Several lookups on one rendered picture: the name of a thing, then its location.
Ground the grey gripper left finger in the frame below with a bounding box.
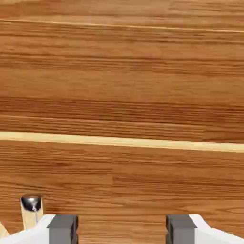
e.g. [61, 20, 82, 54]
[0, 214, 79, 244]

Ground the wooden cabinet door front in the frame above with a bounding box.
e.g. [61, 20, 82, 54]
[0, 0, 244, 31]
[0, 139, 244, 244]
[0, 20, 244, 145]

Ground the light wooden cabinet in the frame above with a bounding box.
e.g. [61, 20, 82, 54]
[0, 0, 244, 244]

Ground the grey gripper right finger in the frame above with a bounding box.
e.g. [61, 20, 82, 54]
[165, 214, 244, 244]

